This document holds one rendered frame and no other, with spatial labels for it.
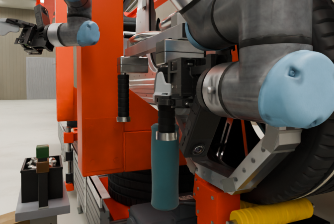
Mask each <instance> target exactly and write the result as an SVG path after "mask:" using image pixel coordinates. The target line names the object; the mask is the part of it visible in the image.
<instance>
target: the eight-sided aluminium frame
mask: <svg viewBox="0 0 334 224"><path fill-rule="evenodd" d="M188 116H189V115H178V114H175V123H176V124H177V125H178V126H179V130H178V131H179V143H180V140H181V137H182V134H183V131H184V128H185V125H186V122H187V119H188ZM302 130H303V129H301V128H295V127H274V126H270V125H268V124H266V125H265V135H264V136H263V138H262V139H261V140H260V141H259V142H258V144H257V145H256V146H255V147H254V148H253V149H252V151H251V152H250V153H249V154H248V155H247V156H246V158H245V159H244V160H243V161H242V162H241V164H240V165H239V166H238V167H237V168H236V169H235V170H232V169H230V168H228V167H225V166H223V165H221V164H218V163H216V162H214V161H211V160H210V159H209V158H208V157H207V155H206V156H202V157H187V158H185V159H186V162H187V164H186V165H187V166H188V168H189V170H190V172H191V173H193V175H195V173H196V174H197V175H198V176H199V177H201V178H202V179H204V180H206V181H207V182H209V183H211V184H213V185H214V186H216V187H218V188H220V189H221V190H223V191H224V193H229V194H230V195H236V194H241V193H247V192H250V191H251V190H252V189H254V188H256V187H257V185H258V184H259V183H260V182H261V181H262V180H263V179H264V178H265V177H266V176H267V175H268V174H269V173H270V172H271V171H272V170H273V169H274V168H275V167H276V166H277V165H278V164H279V163H280V162H281V161H282V160H283V159H284V158H285V157H286V156H287V155H288V154H289V153H290V152H292V151H294V150H295V148H296V146H298V145H299V144H300V142H301V133H302Z"/></svg>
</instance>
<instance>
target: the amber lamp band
mask: <svg viewBox="0 0 334 224"><path fill-rule="evenodd" d="M48 172H49V159H48V161H39V162H38V160H36V173H37V174H40V173H48Z"/></svg>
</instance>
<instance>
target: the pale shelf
mask: <svg viewBox="0 0 334 224"><path fill-rule="evenodd" d="M48 203H49V208H46V209H38V205H39V203H38V201H34V202H27V203H21V188H20V192H19V197H18V201H17V206H16V211H15V222H20V221H26V220H32V219H38V218H44V217H50V216H56V215H62V214H69V213H70V202H69V198H68V194H67V190H66V186H65V182H64V177H63V197H62V198H57V199H49V200H48Z"/></svg>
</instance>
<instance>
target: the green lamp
mask: <svg viewBox="0 0 334 224"><path fill-rule="evenodd" d="M48 157H49V145H37V146H36V158H37V159H39V158H48Z"/></svg>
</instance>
